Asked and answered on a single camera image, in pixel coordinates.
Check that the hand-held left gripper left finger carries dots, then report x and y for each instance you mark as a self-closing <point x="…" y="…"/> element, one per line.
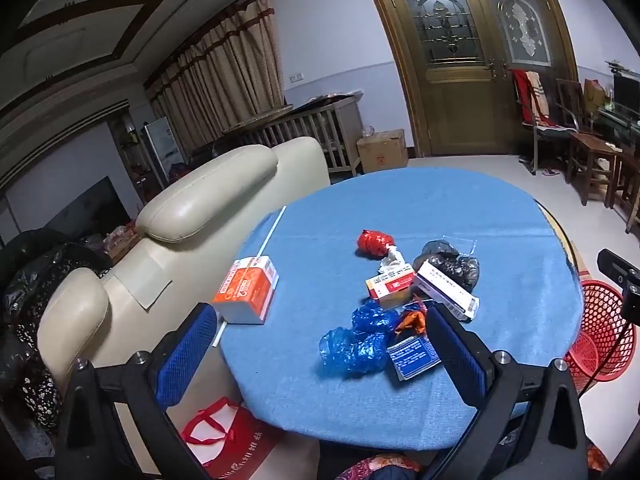
<point x="187" y="350"/>

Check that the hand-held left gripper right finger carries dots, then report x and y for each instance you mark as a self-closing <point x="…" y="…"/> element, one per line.
<point x="457" y="355"/>

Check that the red plastic mesh basket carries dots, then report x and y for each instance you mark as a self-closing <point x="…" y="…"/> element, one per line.
<point x="595" y="310"/>

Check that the white blue toothpaste box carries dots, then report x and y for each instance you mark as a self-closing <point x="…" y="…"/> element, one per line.
<point x="445" y="290"/>

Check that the black plastic bag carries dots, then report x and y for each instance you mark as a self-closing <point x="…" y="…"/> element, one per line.
<point x="450" y="262"/>

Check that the blue plastic bag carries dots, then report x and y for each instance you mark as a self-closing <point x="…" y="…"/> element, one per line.
<point x="350" y="352"/>
<point x="372" y="317"/>

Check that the red yellow medicine box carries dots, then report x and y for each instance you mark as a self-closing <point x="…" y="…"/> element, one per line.
<point x="390" y="282"/>

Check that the white plastic bag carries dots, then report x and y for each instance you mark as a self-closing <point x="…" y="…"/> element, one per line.
<point x="392" y="260"/>

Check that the red wrapper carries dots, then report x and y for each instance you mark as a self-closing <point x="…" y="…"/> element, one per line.
<point x="374" y="242"/>

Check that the small blue packet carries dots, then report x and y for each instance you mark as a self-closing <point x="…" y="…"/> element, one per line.
<point x="412" y="357"/>

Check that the round black rimmed table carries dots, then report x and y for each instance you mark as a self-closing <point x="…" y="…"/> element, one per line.
<point x="575" y="257"/>

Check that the orange crumpled wrapper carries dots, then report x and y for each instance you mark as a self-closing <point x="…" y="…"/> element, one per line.
<point x="410" y="321"/>

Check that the orange white medicine box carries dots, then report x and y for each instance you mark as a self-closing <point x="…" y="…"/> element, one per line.
<point x="245" y="285"/>

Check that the red gift bag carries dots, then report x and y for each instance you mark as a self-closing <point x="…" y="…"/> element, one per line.
<point x="240" y="440"/>

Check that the dark wooden stool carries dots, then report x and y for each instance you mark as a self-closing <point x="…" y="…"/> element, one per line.
<point x="592" y="145"/>

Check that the floral patterned clothing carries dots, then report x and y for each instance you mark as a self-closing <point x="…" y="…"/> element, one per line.
<point x="380" y="467"/>

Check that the thin white stick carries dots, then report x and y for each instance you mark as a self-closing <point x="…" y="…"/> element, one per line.
<point x="272" y="230"/>

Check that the glass media stand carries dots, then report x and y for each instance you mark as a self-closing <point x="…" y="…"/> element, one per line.
<point x="617" y="117"/>

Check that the cream leather sofa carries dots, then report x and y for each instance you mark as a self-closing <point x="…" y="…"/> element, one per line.
<point x="225" y="185"/>

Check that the black patterned jacket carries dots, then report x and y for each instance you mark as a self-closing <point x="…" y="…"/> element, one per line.
<point x="30" y="285"/>

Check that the black flat television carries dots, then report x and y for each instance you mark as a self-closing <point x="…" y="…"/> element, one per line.
<point x="85" y="210"/>

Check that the tan paper bag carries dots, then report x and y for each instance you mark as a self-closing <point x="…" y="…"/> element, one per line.
<point x="594" y="95"/>

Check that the black monitor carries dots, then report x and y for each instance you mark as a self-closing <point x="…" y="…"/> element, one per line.
<point x="627" y="90"/>

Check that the dark wooden chair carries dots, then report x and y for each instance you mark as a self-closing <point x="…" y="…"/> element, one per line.
<point x="570" y="97"/>

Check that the red striped cloth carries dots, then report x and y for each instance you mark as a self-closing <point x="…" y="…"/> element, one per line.
<point x="530" y="95"/>

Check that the white standing appliance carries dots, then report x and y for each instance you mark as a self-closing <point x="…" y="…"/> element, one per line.
<point x="160" y="145"/>

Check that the small cardboard box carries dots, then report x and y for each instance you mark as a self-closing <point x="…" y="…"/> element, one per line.
<point x="382" y="152"/>

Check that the glass jar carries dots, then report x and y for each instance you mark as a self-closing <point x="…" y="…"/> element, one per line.
<point x="369" y="131"/>

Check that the wooden double door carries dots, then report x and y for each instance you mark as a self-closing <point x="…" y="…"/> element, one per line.
<point x="455" y="100"/>

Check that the wooden crib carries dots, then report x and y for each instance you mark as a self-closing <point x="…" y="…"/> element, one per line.
<point x="320" y="130"/>

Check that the beige striped curtains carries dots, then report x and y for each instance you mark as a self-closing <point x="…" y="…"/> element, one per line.
<point x="225" y="75"/>

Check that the metal frame chair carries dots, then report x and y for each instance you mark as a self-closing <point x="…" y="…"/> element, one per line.
<point x="547" y="135"/>

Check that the white wall socket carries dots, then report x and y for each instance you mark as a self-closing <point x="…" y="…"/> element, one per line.
<point x="296" y="78"/>

